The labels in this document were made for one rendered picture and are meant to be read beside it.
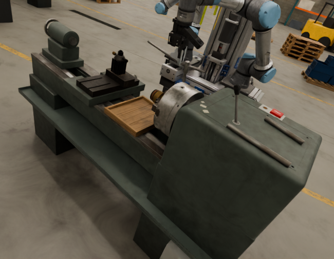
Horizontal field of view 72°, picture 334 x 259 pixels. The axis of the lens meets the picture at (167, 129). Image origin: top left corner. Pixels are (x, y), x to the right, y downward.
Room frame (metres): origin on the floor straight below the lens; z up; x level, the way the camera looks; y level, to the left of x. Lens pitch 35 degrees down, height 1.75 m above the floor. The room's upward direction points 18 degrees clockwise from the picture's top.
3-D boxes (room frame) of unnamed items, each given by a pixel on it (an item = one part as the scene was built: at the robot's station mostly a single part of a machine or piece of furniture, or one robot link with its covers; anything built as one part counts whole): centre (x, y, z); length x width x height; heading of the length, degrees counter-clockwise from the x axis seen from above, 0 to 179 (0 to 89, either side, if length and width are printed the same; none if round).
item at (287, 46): (9.99, -4.06, 0.36); 1.26 x 0.86 x 0.73; 88
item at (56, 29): (1.75, 1.02, 1.01); 0.30 x 0.20 x 0.29; 61
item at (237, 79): (1.68, -0.40, 1.21); 0.15 x 0.15 x 0.10
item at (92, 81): (1.48, 0.50, 0.95); 0.43 x 0.18 x 0.04; 151
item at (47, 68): (1.34, 0.28, 0.77); 2.10 x 0.34 x 0.18; 61
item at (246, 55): (1.68, -0.41, 1.33); 0.13 x 0.12 x 0.14; 40
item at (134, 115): (1.30, 0.21, 0.89); 0.36 x 0.30 x 0.04; 151
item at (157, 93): (1.24, 0.10, 1.08); 0.09 x 0.09 x 0.09; 61
